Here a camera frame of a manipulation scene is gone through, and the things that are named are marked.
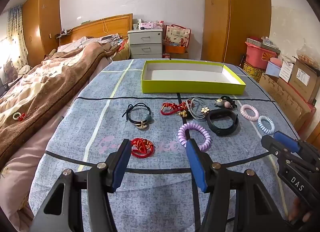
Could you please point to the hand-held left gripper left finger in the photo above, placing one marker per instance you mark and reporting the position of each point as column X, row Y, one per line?
column 122, row 165

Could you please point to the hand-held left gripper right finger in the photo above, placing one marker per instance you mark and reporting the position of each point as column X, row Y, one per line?
column 196, row 167

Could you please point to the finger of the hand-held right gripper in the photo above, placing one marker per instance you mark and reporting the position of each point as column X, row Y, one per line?
column 271, row 144
column 286, row 141

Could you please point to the black fitness band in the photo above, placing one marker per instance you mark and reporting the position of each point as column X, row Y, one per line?
column 221, row 112

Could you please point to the green cardboard box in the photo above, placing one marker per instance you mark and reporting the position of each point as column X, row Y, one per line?
column 190, row 88

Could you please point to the person's right hand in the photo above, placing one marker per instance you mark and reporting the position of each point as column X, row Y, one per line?
column 296, row 209

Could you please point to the large flat cardboard box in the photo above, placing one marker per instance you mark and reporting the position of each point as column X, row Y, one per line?
column 287, row 99

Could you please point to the labelled cardboard box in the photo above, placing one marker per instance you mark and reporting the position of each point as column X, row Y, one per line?
column 305, row 77

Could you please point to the white carton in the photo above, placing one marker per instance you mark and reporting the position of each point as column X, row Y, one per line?
column 286, row 71

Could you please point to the yellow patterned tin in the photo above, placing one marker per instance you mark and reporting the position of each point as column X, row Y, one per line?
column 252, row 72

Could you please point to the round box pink lid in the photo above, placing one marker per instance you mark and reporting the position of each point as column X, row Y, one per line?
column 273, row 67

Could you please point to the pink plastic bin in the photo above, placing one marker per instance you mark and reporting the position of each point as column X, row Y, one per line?
column 257, row 57

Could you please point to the striped flat box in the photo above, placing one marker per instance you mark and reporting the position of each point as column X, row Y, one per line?
column 262, row 44

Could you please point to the pink bedsheet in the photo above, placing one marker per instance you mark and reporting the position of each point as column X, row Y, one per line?
column 20, row 162

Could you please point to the brown floral blanket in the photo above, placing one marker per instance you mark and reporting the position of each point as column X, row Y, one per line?
column 50, row 84

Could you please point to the small cardboard box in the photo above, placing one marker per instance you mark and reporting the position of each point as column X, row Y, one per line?
column 180, row 55

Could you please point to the tan pillow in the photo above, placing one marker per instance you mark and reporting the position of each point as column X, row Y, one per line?
column 124, row 51

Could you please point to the red drink can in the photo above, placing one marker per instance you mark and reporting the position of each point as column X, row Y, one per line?
column 166, row 56

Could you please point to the orange box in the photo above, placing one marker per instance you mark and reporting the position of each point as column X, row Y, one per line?
column 175, row 49

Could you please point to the wide wooden wardrobe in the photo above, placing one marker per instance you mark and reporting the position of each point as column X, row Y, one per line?
column 237, row 22

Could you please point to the grey drawer nightstand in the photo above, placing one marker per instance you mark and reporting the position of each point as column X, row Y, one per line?
column 145, row 39

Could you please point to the red gift bag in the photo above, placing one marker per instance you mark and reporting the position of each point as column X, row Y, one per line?
column 177, row 34

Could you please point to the wooden headboard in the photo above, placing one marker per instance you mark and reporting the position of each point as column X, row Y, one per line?
column 100, row 27

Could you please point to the pink patterned box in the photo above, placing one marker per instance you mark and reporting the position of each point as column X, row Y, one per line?
column 150, row 25

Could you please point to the floral curtain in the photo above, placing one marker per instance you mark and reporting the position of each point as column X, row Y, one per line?
column 16, row 37

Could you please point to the narrow wooden wardrobe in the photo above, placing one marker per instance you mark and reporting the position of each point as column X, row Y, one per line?
column 37, row 22

